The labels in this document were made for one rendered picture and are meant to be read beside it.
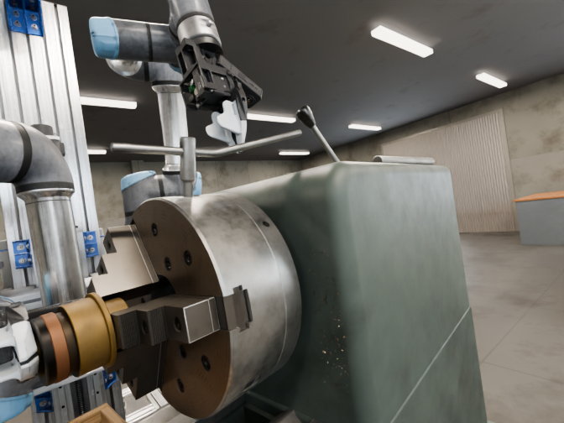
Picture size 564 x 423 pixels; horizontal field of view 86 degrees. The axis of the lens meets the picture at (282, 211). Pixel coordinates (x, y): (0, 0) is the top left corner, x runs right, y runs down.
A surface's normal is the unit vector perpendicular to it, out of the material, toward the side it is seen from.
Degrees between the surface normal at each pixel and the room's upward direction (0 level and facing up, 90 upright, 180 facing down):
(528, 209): 90
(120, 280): 57
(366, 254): 90
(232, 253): 63
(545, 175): 90
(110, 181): 90
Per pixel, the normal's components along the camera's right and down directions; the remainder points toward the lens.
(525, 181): -0.78, 0.11
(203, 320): 0.72, -0.15
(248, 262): 0.63, -0.44
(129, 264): 0.53, -0.63
